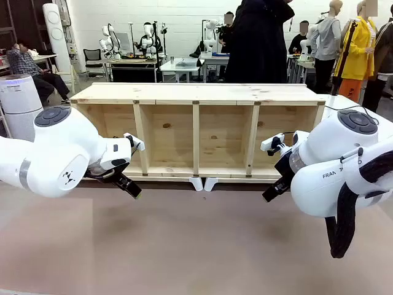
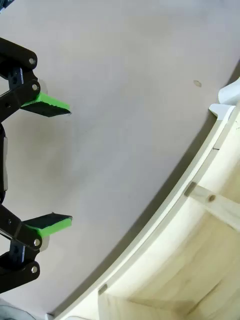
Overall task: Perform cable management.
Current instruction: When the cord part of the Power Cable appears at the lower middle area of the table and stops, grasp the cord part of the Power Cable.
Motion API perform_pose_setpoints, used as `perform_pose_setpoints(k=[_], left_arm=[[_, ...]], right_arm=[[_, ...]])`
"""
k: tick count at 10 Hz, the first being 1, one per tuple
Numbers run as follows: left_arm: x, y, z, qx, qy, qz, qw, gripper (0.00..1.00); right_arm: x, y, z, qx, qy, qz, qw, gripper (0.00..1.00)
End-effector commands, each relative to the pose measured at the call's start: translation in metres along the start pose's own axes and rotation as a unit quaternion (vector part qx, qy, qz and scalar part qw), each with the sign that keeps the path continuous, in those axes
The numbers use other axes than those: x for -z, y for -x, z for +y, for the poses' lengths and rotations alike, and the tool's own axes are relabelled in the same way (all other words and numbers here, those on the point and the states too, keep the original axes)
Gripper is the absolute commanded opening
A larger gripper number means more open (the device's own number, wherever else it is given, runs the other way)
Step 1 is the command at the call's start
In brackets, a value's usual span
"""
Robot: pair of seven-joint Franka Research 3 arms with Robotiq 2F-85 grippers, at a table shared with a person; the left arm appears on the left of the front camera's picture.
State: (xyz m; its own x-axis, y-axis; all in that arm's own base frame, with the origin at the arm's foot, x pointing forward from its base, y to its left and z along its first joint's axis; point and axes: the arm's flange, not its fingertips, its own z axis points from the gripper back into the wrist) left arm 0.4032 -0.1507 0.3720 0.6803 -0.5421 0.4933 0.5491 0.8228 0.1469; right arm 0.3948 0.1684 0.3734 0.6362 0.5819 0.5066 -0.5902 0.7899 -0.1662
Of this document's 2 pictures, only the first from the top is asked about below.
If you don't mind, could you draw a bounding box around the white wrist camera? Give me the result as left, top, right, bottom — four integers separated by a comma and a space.
123, 133, 146, 152
260, 132, 285, 152

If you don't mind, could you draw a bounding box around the mannequin in grey hoodie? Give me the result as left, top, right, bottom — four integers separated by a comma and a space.
310, 0, 343, 95

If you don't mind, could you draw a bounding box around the grey computer monitor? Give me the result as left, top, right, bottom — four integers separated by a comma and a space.
115, 32, 132, 52

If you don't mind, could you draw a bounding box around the wood-top background workbench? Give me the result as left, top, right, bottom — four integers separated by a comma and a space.
103, 57, 160, 83

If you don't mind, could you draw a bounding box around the wooden four-compartment shelf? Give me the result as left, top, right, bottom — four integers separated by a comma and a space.
69, 82, 326, 179

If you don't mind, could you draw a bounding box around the person in black coat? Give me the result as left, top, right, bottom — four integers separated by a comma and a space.
225, 0, 296, 84

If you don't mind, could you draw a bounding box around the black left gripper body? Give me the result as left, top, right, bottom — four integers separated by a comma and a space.
84, 159, 132, 186

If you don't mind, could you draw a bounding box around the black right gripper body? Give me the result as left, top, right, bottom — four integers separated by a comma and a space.
274, 152, 297, 186

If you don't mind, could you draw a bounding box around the black tripod pole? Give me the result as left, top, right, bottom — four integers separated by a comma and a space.
330, 20, 359, 95

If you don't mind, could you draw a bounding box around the mannequin in yellow jacket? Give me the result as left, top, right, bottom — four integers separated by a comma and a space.
333, 0, 379, 104

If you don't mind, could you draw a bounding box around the white background table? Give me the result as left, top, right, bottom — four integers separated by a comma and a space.
160, 57, 206, 83

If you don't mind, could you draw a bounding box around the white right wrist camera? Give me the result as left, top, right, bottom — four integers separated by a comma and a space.
260, 132, 285, 152

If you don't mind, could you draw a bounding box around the tall white air conditioner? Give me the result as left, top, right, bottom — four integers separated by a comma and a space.
42, 2, 73, 74

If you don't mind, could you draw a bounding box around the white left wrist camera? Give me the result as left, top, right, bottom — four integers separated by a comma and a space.
123, 133, 146, 152

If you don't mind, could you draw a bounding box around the white cylindrical air purifier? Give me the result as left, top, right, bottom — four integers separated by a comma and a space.
0, 74, 44, 143

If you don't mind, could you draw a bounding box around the mannequin in dark jacket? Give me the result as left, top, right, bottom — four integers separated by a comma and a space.
362, 15, 393, 113

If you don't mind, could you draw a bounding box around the background person in black sweater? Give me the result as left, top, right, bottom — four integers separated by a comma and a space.
288, 20, 313, 58

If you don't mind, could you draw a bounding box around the black power cable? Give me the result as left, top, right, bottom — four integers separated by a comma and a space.
324, 105, 380, 125

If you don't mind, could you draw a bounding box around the black mesh office chair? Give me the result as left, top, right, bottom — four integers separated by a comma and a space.
83, 48, 107, 78

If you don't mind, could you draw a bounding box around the seated person in plaid shirt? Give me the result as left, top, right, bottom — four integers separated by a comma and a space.
6, 42, 71, 105

